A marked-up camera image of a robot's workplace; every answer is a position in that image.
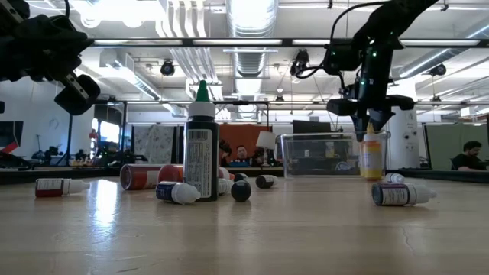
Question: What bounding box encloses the large green food coloring bottle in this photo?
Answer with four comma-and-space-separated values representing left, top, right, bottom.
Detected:
183, 79, 221, 202

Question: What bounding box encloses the black hanging camera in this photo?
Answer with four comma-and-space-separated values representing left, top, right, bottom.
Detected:
289, 48, 311, 77

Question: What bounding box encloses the black overhead light bar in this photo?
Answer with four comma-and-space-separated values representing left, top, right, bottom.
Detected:
89, 37, 482, 49

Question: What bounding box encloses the green partition wall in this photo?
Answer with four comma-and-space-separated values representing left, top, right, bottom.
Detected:
424, 124, 489, 171

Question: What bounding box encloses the white patterned partition panel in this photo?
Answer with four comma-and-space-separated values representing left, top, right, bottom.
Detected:
132, 125, 176, 165

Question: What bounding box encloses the person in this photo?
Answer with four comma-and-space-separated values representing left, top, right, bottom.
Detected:
450, 140, 488, 171
233, 144, 251, 167

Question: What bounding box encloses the small black food coloring bottle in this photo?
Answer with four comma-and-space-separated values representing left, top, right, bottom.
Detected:
230, 180, 253, 203

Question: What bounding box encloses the orange partition panel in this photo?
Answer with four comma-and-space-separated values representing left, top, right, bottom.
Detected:
218, 124, 273, 157

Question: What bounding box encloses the white table lamp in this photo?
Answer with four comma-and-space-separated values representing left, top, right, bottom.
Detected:
255, 131, 277, 167

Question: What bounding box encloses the large yellow food coloring bottle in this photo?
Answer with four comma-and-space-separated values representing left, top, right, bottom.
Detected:
360, 122, 384, 181

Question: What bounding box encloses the large red food coloring bottle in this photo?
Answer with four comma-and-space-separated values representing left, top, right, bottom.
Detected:
119, 163, 164, 191

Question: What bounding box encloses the small blue food coloring bottle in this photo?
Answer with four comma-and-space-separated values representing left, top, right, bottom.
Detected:
155, 180, 202, 205

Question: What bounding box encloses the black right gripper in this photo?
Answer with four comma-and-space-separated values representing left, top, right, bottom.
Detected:
326, 42, 416, 143

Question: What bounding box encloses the black metal table frame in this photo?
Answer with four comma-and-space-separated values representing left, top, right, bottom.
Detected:
0, 166, 489, 185

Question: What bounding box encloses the silver ventilation duct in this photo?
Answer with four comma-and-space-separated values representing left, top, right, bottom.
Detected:
227, 0, 280, 77

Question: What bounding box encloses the clear plastic container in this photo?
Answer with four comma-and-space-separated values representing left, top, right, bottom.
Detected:
280, 131, 391, 180

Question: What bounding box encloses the black computer monitor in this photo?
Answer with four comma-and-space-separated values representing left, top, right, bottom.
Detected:
292, 119, 332, 134

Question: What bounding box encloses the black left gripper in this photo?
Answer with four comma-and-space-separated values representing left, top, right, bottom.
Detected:
0, 0, 102, 116

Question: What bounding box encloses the white column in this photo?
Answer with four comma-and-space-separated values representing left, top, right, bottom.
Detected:
387, 106, 421, 171

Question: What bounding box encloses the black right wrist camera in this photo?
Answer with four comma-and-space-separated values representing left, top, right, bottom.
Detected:
323, 37, 361, 76

